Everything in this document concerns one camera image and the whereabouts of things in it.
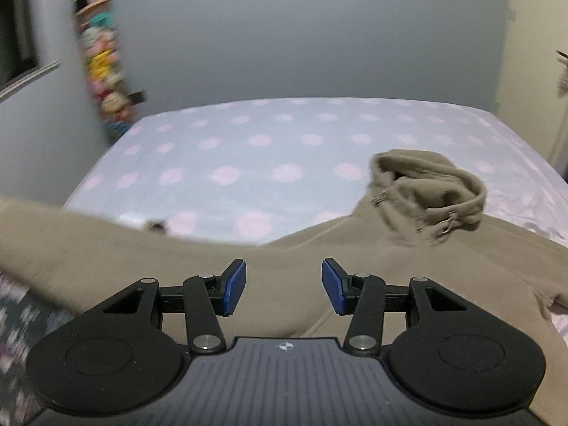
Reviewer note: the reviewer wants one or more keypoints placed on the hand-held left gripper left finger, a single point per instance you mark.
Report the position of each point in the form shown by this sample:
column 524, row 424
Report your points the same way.
column 235, row 286

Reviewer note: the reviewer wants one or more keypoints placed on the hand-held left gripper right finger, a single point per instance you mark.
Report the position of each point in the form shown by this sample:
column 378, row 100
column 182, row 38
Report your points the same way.
column 333, row 286

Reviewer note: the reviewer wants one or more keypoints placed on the beige fleece jacket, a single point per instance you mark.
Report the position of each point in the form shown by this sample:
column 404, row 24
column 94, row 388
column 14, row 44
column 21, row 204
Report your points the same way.
column 421, row 253

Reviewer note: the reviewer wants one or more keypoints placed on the dark floral garment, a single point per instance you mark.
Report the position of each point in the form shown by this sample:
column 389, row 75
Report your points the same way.
column 26, row 328

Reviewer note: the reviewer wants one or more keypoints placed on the clear tube of plush toys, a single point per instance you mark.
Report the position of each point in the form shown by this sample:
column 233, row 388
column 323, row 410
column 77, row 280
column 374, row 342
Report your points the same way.
column 104, row 66

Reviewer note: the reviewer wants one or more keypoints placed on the grey framed window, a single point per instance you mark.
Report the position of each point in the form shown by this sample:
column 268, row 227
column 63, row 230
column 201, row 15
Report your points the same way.
column 17, row 31

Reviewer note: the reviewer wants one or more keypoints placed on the dark wall outlet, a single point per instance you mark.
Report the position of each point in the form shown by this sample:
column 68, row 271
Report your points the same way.
column 138, row 96

